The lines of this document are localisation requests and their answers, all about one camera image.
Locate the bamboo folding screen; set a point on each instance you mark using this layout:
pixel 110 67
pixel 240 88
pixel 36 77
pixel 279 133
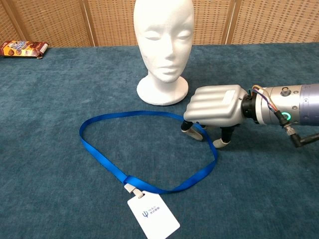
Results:
pixel 261 22

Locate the white foam mannequin head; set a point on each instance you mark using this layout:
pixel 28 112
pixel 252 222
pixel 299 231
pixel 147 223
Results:
pixel 163 49

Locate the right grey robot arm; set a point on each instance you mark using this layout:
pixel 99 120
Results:
pixel 301 104

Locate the teal carpet table mat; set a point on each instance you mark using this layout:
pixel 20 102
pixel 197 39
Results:
pixel 62 161

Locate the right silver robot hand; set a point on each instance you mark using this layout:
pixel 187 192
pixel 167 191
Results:
pixel 214 104

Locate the brown cookie box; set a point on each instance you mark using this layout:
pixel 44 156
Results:
pixel 22 48

